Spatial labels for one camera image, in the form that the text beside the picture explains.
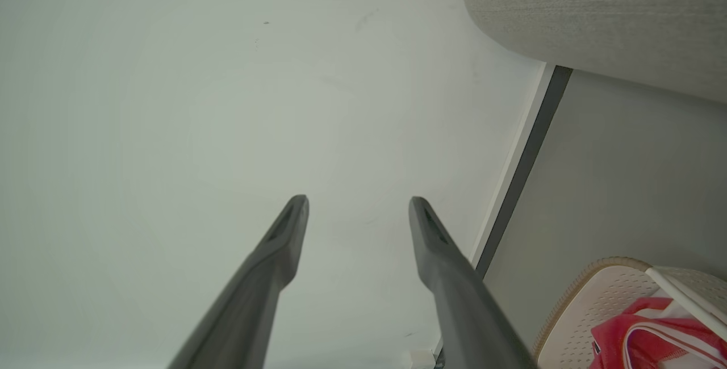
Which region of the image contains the white and black baseboard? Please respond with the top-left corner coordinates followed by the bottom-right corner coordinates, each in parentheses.
top-left (434, 62), bottom-right (574, 369)

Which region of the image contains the red and white garment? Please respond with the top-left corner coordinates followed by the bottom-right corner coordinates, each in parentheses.
top-left (589, 297), bottom-right (727, 369)

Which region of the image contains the white perforated laundry basket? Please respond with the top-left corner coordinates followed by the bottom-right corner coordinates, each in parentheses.
top-left (531, 257), bottom-right (727, 369)

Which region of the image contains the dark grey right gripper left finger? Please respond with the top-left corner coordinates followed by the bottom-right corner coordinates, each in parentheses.
top-left (168, 195), bottom-right (310, 369)

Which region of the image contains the grey fabric sofa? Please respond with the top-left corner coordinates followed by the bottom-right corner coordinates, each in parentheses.
top-left (461, 0), bottom-right (727, 104)

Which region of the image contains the white wall outlet box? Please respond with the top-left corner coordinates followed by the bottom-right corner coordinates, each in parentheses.
top-left (406, 349), bottom-right (436, 369)

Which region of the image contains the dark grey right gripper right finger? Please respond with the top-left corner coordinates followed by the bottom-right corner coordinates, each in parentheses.
top-left (408, 196), bottom-right (538, 369)

